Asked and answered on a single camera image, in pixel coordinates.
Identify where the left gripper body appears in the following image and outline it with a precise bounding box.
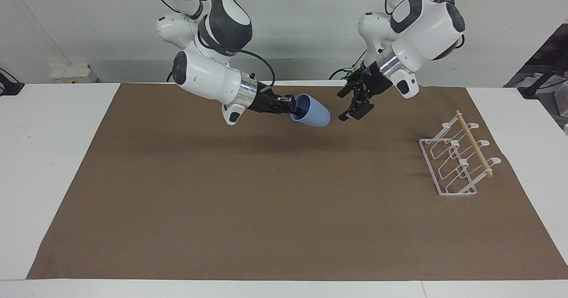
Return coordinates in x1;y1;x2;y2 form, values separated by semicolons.
350;63;394;99

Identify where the black stand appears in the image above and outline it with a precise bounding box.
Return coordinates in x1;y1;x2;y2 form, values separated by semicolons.
0;67;25;97

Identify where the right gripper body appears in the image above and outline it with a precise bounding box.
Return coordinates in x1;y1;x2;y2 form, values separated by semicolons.
248;83;280;114

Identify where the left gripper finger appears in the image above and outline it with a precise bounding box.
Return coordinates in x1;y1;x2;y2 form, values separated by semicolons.
336;79;361;122
354;90;376;121

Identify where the light blue cup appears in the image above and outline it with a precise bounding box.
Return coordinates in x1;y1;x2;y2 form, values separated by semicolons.
290;93;331;127

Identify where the white box with yellow label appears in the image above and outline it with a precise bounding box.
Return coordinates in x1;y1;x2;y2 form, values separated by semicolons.
48;63;93;84

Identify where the white wire cup holder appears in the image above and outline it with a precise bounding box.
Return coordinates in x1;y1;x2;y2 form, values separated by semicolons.
418;110;502;197

